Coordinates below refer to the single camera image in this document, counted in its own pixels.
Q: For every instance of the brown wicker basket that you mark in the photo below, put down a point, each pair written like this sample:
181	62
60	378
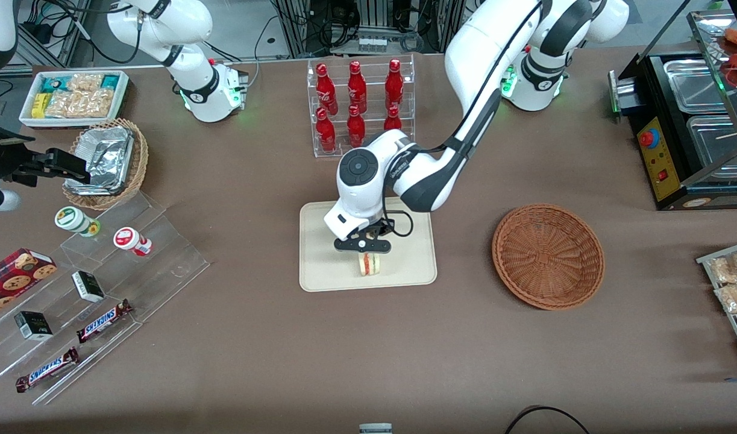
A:
549	256

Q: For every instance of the clear rice cracker bag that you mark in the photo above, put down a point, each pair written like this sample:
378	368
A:
85	81
79	103

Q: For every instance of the beige plastic tray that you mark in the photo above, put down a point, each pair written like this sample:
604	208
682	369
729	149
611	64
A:
410	259

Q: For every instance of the black food warmer machine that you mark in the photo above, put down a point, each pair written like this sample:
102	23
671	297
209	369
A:
660	157

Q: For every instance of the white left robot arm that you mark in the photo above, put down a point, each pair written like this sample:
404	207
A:
482	48

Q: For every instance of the white rectangular snack bin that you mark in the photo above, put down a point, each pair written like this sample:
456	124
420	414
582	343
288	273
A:
122	99

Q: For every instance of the stainless steel pan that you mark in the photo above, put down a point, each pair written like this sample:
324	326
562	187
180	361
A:
693	87
715	144

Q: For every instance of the red chocolate cookie box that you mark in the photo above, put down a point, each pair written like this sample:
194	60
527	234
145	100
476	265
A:
12	277

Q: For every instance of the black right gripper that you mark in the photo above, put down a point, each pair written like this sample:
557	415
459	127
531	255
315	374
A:
8	158

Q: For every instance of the small black box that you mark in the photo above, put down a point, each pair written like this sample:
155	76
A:
88	286
34	325

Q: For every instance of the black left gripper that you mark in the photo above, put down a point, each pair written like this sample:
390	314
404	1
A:
381	230

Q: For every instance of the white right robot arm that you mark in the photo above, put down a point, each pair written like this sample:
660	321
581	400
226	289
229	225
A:
202	90

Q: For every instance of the Snickers chocolate bar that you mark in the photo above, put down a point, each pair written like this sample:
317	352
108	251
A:
103	321
46	369

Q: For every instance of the small grey device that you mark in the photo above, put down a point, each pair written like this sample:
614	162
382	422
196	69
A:
375	428

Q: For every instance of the yellow snack box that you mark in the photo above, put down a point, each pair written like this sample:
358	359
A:
40	105

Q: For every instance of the red cola bottle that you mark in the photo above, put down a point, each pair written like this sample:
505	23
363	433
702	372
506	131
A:
392	120
394	84
355	126
326	90
357	87
325	132

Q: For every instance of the white power strip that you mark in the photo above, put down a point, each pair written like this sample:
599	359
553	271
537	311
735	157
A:
372	45

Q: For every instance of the tray of packaged snacks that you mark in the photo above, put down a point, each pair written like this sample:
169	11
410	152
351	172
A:
733	313

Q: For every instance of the aluminium foil container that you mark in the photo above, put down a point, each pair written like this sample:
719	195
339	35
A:
106	137
106	172

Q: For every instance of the teal snack packet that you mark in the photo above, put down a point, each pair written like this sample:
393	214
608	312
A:
53	83

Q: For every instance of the clear snack bag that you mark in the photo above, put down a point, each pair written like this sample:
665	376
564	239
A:
736	298
730	268

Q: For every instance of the green lid yogurt cup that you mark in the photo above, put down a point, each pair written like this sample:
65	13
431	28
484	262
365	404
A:
70	218

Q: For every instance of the triangle sandwich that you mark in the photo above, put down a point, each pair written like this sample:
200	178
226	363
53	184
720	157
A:
370	265

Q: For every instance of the clear acrylic stepped display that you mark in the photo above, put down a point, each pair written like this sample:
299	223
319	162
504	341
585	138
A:
163	253

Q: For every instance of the red lid yogurt cup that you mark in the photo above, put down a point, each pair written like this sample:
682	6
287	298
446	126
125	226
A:
127	239

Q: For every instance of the light wicker basket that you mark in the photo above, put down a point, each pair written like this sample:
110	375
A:
138	163

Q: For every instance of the clear acrylic bottle rack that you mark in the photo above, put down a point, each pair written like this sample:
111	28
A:
311	108

